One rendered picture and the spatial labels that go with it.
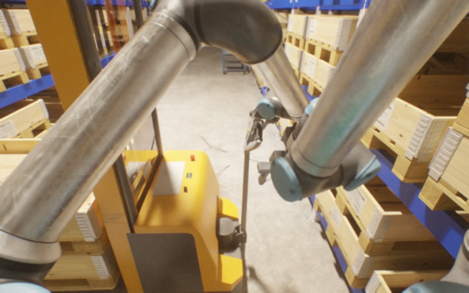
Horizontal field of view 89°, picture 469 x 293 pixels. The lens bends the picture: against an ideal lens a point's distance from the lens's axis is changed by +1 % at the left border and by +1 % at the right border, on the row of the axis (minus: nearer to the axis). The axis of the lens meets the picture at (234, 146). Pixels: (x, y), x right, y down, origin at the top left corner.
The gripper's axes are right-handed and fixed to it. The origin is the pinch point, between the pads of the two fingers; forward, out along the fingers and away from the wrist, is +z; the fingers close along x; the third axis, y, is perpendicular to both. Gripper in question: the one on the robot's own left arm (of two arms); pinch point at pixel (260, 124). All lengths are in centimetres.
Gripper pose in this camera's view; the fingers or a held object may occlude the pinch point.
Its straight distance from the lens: 134.7
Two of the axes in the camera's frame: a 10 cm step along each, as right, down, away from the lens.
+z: -2.7, 4.9, 8.3
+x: -9.6, -2.4, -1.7
